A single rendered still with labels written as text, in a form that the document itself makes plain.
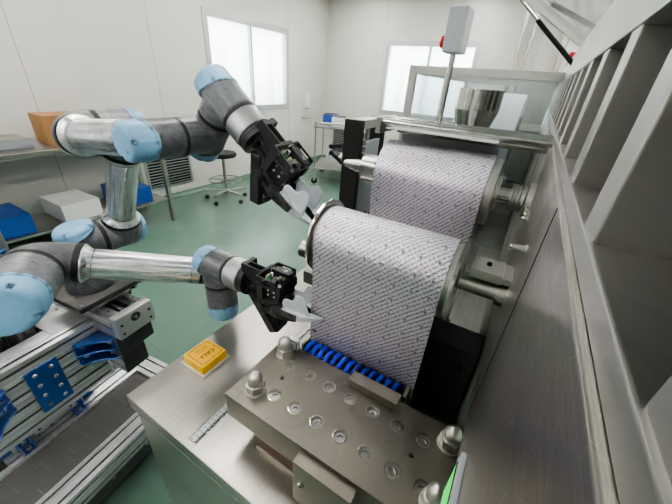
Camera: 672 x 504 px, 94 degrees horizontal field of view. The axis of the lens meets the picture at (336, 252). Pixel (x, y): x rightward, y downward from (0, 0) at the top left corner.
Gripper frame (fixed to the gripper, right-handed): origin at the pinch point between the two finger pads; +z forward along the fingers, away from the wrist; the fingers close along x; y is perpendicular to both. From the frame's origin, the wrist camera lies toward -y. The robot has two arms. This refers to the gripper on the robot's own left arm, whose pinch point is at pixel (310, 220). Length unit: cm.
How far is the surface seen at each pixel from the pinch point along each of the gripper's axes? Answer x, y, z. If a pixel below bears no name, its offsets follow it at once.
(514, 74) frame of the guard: 96, 38, -4
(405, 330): -5.9, 6.8, 26.3
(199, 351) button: -16.3, -39.6, 6.7
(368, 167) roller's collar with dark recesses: 22.1, 6.4, -3.6
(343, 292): -5.9, 0.7, 15.0
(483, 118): 67, 26, 3
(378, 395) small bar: -12.0, -2.0, 32.7
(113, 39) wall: 156, -189, -299
